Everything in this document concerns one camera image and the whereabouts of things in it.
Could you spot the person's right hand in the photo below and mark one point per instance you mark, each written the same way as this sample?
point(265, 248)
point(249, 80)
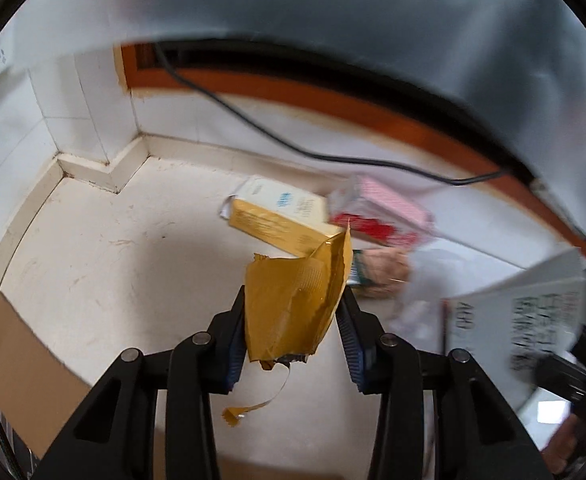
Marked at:
point(565, 445)

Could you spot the orange snack packet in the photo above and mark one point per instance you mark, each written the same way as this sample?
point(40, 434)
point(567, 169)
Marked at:
point(388, 270)

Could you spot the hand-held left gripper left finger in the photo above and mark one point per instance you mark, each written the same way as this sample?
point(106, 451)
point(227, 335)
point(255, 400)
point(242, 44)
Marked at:
point(235, 355)

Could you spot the brown cardboard sheet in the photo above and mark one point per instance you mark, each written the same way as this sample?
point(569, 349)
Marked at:
point(23, 360)

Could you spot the red and pink carton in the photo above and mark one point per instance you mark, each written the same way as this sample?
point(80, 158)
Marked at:
point(383, 200)

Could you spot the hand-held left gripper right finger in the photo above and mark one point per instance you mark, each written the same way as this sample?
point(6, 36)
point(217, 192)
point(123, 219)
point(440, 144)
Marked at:
point(353, 350)

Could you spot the dark green box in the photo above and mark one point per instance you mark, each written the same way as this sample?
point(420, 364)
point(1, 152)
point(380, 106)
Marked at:
point(358, 270)

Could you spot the yellow foil packet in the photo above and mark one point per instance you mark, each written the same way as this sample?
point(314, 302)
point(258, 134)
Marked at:
point(293, 300)

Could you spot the grey and pink box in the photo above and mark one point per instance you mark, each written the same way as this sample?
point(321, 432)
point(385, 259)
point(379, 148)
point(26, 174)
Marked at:
point(498, 320)

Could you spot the yellow and white box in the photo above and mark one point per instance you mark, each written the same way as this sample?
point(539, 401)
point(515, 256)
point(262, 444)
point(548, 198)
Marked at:
point(273, 220)

